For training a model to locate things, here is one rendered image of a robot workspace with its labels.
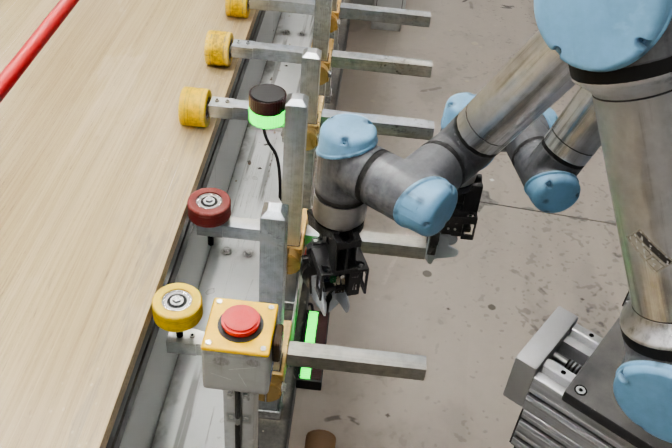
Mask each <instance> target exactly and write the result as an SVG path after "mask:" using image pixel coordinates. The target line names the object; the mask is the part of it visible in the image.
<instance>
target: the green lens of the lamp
mask: <svg viewBox="0 0 672 448"><path fill-rule="evenodd" d="M284 118H285V110H284V111H283V112H282V113H281V114H279V115H277V116H272V117H264V116H259V115H257V114H255V113H253V112H252V111H251V110H250V108H249V121H250V123H251V124H253V125H254V126H256V127H259V128H263V129H273V128H277V127H280V126H281V125H283V124H284Z"/></svg>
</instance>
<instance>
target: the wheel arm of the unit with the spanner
mask: <svg viewBox="0 0 672 448"><path fill-rule="evenodd" d="M196 231H197V235H201V236H210V237H219V238H222V237H225V238H234V239H243V240H252V241H260V219H251V218H242V217H233V216H230V218H229V220H228V221H227V222H226V223H224V224H223V225H221V226H218V227H214V228H204V227H200V226H197V225H196ZM359 234H360V237H361V239H362V243H361V247H360V248H361V250H362V253H370V254H379V255H388V256H397V257H406V258H415V259H425V254H426V249H427V241H426V238H424V237H415V236H406V235H397V234H388V233H378V232H369V231H361V232H360V233H359ZM316 237H319V233H318V232H317V231H315V230H314V229H313V228H312V227H311V226H310V225H307V228H306V234H305V246H306V245H307V244H308V243H310V242H311V241H312V238H316Z"/></svg>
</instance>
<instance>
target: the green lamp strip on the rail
mask: <svg viewBox="0 0 672 448"><path fill-rule="evenodd" d="M309 312H310V314H309V317H308V324H307V331H306V338H305V342H307V343H314V342H315V334H316V327H317V319H318V312H313V311H309ZM310 373H311V368H306V367H301V372H300V374H301V376H300V378H304V379H310Z"/></svg>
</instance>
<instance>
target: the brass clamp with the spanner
mask: <svg viewBox="0 0 672 448"><path fill-rule="evenodd" d="M307 225H308V217H307V209H305V208H302V224H301V236H300V242H299V246H293V245H287V260H286V271H287V274H294V273H296V272H298V271H299V270H300V265H301V258H302V257H301V256H302V254H304V248H305V234H306V228H307Z"/></svg>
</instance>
